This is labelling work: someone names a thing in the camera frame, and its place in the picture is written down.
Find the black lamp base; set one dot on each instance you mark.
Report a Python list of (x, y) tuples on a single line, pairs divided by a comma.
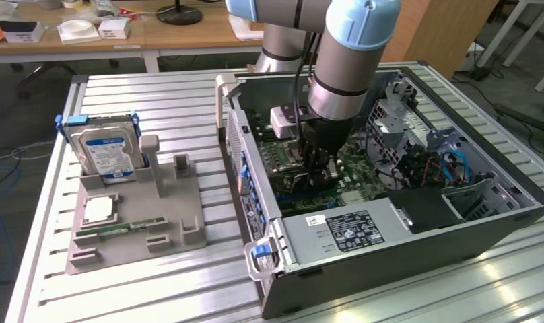
[(178, 17)]

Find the hard disk in blue caddy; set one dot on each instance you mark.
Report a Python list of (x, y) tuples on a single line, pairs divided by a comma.
[(106, 151)]

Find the grey power supply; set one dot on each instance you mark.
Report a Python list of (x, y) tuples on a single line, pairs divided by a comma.
[(309, 242)]

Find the green motherboard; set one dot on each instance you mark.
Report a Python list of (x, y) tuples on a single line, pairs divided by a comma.
[(358, 175)]

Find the black and white box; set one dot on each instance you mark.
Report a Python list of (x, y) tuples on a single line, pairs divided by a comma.
[(20, 32)]

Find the silver CPU chip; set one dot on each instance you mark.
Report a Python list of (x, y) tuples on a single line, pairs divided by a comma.
[(99, 210)]

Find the white paper stack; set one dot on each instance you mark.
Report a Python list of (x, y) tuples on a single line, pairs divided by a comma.
[(246, 33)]

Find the wooden desk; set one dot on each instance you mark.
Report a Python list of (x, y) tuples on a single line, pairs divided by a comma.
[(30, 47)]

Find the black power adapter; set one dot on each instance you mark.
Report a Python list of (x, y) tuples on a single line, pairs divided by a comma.
[(479, 73)]

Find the blue case latch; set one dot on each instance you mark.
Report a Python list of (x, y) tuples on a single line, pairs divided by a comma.
[(260, 251)]

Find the black open PC case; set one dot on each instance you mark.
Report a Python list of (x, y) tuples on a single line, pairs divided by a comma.
[(389, 269)]

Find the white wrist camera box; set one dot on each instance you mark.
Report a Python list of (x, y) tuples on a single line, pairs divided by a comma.
[(283, 122)]

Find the black chair base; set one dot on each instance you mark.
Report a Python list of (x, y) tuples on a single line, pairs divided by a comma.
[(43, 72)]

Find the metal disk bay cage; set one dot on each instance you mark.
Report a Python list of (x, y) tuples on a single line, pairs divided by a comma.
[(389, 134)]

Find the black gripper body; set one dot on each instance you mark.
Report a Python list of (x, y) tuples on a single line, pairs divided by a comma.
[(326, 134)]

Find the grey parts rack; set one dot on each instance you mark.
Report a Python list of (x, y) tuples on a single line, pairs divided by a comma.
[(138, 208)]

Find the white tape roll box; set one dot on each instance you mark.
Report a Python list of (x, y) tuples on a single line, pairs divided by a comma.
[(78, 32)]

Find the white table frame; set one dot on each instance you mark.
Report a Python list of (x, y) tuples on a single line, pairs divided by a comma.
[(501, 33)]

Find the black floor stand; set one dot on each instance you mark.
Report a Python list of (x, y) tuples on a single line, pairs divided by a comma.
[(533, 117)]

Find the grey cup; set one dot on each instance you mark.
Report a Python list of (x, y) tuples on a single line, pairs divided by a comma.
[(51, 4)]

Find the CPU socket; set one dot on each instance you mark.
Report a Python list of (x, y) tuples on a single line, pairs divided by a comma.
[(293, 151)]

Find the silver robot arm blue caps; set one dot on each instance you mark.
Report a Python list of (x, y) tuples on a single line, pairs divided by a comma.
[(345, 67)]

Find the green RAM stick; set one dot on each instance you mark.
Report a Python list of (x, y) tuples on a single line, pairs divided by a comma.
[(115, 229)]

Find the silver chipset heatsink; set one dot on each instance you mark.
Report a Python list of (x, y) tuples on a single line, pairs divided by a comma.
[(354, 198)]

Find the white labelled box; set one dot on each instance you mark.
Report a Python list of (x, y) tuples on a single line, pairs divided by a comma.
[(114, 30)]

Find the wooden cabinet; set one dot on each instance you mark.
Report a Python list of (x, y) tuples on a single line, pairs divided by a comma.
[(457, 33)]

